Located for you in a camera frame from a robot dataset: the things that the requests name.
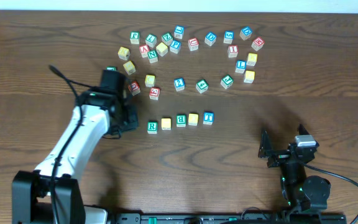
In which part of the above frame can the yellow S block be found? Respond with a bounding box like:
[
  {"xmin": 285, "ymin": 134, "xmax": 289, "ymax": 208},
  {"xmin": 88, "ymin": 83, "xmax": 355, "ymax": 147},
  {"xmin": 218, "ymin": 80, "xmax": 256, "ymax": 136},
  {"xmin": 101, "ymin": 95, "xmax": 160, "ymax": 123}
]
[{"xmin": 123, "ymin": 61, "xmax": 136, "ymax": 75}]

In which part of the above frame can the red E block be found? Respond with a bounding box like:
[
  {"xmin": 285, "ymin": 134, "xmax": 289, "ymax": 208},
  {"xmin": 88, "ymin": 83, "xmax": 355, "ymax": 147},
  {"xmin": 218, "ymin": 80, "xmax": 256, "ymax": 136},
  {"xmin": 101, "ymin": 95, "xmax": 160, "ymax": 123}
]
[{"xmin": 149, "ymin": 87, "xmax": 160, "ymax": 100}]

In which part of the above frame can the yellow k block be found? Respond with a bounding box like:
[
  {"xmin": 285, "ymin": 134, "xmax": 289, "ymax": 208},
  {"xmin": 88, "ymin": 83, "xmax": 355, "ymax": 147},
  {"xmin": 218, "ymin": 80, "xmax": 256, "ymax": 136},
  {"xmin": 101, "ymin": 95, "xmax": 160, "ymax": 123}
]
[
  {"xmin": 117, "ymin": 47, "xmax": 131, "ymax": 60},
  {"xmin": 246, "ymin": 53, "xmax": 258, "ymax": 67}
]

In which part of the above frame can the blue J block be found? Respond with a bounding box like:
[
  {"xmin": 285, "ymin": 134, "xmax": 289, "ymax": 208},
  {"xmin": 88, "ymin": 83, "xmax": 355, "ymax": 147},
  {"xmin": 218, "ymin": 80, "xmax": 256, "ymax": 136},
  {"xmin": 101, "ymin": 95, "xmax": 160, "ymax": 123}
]
[{"xmin": 174, "ymin": 26, "xmax": 185, "ymax": 39}]

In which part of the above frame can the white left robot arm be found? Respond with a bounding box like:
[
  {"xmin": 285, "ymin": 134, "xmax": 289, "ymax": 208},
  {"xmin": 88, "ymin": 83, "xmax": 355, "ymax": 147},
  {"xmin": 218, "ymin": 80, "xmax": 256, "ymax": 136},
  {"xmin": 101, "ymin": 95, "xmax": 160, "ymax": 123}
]
[{"xmin": 12, "ymin": 88, "xmax": 139, "ymax": 223}]

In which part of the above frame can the red I block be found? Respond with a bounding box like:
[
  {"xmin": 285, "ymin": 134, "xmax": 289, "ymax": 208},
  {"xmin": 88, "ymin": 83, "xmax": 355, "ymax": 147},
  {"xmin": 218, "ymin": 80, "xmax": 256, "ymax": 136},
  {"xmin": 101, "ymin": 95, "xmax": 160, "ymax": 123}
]
[{"xmin": 227, "ymin": 45, "xmax": 239, "ymax": 58}]

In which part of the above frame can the blue Q block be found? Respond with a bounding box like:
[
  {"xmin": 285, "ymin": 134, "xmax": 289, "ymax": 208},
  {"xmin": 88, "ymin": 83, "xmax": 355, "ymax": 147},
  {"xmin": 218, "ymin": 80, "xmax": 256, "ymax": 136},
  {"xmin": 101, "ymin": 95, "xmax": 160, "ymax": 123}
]
[{"xmin": 239, "ymin": 26, "xmax": 253, "ymax": 40}]

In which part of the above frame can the red U block far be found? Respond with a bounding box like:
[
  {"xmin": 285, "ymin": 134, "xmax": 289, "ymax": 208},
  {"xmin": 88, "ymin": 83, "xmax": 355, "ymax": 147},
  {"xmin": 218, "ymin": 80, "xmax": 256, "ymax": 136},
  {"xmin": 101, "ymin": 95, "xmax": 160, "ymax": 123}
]
[{"xmin": 188, "ymin": 37, "xmax": 199, "ymax": 51}]

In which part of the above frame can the green V block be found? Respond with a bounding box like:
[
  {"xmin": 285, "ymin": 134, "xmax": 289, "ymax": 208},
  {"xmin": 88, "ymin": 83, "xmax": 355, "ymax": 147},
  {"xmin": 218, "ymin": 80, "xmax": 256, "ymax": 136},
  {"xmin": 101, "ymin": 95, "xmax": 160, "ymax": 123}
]
[{"xmin": 106, "ymin": 66, "xmax": 117, "ymax": 71}]

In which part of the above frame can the blue L block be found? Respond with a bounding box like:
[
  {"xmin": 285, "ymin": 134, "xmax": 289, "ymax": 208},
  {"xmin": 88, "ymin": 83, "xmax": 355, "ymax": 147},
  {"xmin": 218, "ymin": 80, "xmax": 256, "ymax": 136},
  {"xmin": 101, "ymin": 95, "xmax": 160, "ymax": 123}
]
[{"xmin": 235, "ymin": 60, "xmax": 246, "ymax": 73}]

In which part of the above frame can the red M block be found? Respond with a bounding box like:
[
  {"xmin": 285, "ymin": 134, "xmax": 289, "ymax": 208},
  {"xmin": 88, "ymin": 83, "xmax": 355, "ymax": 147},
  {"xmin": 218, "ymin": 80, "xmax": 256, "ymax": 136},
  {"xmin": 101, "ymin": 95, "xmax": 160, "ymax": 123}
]
[{"xmin": 251, "ymin": 37, "xmax": 265, "ymax": 51}]

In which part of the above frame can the green Z block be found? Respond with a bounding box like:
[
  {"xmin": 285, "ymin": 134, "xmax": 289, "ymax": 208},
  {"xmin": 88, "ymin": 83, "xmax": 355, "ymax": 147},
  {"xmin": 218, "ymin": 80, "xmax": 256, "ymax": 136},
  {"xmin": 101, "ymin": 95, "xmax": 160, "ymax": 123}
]
[{"xmin": 162, "ymin": 32, "xmax": 173, "ymax": 46}]

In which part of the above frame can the green N block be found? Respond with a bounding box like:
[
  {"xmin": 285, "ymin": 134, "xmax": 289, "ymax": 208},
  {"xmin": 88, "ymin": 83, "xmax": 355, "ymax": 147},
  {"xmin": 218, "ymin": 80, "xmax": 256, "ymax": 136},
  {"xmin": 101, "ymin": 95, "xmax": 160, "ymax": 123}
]
[{"xmin": 147, "ymin": 50, "xmax": 158, "ymax": 63}]

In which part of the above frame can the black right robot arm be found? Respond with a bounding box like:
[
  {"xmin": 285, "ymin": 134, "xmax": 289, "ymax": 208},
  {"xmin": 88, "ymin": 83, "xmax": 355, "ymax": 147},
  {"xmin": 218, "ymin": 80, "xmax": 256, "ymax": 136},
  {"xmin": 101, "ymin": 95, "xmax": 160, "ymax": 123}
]
[{"xmin": 258, "ymin": 125, "xmax": 331, "ymax": 221}]

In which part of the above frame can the yellow K block right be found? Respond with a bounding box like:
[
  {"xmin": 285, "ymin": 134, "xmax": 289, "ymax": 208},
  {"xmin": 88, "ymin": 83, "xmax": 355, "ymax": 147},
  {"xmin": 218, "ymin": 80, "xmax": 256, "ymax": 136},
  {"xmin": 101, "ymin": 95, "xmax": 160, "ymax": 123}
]
[{"xmin": 246, "ymin": 53, "xmax": 258, "ymax": 67}]

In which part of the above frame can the blue 2 block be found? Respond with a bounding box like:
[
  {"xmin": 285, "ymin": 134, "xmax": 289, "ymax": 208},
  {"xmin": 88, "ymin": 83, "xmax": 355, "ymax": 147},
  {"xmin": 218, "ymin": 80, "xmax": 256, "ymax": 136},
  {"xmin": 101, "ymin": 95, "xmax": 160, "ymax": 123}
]
[{"xmin": 174, "ymin": 78, "xmax": 185, "ymax": 91}]

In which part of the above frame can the blue P block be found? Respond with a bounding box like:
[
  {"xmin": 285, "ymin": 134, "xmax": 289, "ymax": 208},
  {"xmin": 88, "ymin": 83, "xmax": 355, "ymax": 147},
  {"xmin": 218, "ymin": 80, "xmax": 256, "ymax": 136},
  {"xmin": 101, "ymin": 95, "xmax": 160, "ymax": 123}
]
[{"xmin": 170, "ymin": 40, "xmax": 181, "ymax": 54}]

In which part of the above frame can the blue T block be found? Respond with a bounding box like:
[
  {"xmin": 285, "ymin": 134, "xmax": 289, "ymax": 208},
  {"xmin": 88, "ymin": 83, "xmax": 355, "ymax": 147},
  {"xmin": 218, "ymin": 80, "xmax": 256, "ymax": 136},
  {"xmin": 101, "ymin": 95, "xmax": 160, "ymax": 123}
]
[{"xmin": 203, "ymin": 112, "xmax": 214, "ymax": 125}]

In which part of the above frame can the green R block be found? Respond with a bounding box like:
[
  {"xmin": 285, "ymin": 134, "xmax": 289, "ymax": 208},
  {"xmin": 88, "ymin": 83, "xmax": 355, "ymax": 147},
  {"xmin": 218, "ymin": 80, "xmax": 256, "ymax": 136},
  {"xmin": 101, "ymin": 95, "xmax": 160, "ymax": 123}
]
[{"xmin": 147, "ymin": 121, "xmax": 158, "ymax": 134}]

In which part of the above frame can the green 4 block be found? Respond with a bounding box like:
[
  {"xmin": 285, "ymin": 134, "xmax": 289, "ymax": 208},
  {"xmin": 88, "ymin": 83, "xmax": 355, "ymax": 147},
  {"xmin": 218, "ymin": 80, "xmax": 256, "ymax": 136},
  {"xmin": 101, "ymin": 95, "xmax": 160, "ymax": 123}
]
[{"xmin": 196, "ymin": 80, "xmax": 209, "ymax": 94}]

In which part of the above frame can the green B block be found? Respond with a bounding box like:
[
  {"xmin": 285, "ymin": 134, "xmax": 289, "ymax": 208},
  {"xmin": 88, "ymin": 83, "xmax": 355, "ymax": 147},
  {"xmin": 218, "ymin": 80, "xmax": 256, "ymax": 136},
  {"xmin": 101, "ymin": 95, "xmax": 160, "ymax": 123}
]
[{"xmin": 176, "ymin": 114, "xmax": 186, "ymax": 128}]

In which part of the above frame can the red A block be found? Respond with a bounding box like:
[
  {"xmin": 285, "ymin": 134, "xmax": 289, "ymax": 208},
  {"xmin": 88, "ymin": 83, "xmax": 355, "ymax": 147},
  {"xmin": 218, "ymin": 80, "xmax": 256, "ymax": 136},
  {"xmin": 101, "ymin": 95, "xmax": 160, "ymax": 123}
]
[{"xmin": 139, "ymin": 44, "xmax": 150, "ymax": 58}]

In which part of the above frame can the green J block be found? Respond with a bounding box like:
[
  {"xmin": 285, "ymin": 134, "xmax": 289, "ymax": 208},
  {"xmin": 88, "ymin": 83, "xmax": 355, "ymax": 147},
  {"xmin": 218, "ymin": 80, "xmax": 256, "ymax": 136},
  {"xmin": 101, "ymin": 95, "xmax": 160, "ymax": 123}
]
[{"xmin": 221, "ymin": 75, "xmax": 234, "ymax": 90}]

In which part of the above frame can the blue D block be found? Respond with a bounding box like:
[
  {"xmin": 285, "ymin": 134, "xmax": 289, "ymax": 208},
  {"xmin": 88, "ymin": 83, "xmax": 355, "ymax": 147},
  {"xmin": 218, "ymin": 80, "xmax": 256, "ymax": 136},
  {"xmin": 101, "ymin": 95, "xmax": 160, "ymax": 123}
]
[{"xmin": 204, "ymin": 32, "xmax": 217, "ymax": 46}]

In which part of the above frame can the yellow G block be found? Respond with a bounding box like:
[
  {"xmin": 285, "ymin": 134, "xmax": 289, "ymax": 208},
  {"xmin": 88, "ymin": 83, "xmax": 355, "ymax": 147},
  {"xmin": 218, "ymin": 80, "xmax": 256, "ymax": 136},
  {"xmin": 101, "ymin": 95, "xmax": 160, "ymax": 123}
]
[{"xmin": 244, "ymin": 70, "xmax": 255, "ymax": 83}]

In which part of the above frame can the yellow O block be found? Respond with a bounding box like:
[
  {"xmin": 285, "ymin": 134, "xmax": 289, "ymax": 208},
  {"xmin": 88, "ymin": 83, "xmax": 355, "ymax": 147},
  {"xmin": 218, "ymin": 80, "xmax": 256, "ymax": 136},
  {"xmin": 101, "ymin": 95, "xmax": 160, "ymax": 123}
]
[
  {"xmin": 161, "ymin": 118, "xmax": 172, "ymax": 130},
  {"xmin": 188, "ymin": 113, "xmax": 199, "ymax": 126}
]

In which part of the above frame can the yellow C block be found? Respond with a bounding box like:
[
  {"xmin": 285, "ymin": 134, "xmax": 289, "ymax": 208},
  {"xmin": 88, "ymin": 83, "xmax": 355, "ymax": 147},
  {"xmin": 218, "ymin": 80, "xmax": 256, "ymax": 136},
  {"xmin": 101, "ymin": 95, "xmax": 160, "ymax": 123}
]
[{"xmin": 145, "ymin": 75, "xmax": 155, "ymax": 88}]

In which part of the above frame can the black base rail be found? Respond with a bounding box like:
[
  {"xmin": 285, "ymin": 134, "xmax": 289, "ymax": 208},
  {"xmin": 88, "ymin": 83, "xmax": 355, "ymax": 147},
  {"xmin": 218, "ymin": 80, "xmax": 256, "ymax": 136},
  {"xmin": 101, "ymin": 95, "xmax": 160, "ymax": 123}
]
[{"xmin": 107, "ymin": 213, "xmax": 347, "ymax": 224}]

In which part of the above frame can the green L block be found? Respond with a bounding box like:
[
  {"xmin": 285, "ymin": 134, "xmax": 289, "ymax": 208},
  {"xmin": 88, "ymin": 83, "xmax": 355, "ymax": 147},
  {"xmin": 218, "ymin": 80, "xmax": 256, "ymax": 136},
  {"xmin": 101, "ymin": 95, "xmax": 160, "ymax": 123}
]
[{"xmin": 145, "ymin": 34, "xmax": 157, "ymax": 48}]

